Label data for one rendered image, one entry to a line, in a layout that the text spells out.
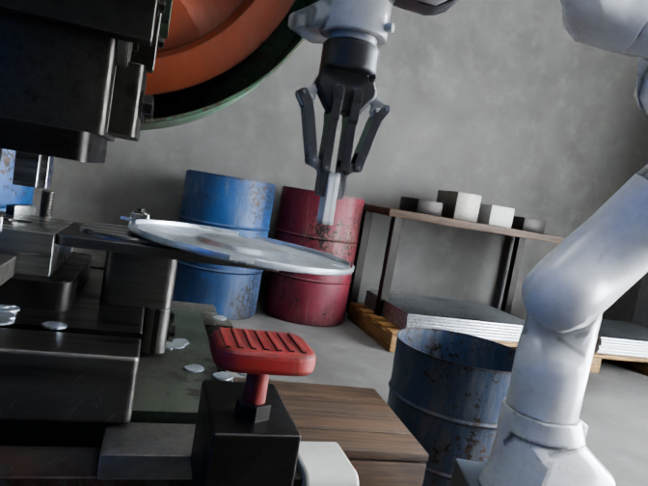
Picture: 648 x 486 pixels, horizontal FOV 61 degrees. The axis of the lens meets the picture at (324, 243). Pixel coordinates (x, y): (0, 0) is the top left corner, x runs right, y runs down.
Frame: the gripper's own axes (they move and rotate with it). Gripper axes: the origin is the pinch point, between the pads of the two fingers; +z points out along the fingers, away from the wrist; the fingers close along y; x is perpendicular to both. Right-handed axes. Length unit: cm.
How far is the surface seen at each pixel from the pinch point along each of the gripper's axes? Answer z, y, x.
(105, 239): 8.1, -26.4, -6.7
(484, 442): 60, 71, 53
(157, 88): -14.3, -24.2, 32.7
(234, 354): 10.5, -15.4, -36.0
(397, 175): -23, 154, 332
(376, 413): 52, 37, 51
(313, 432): 52, 17, 39
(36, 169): 1.7, -34.7, -2.8
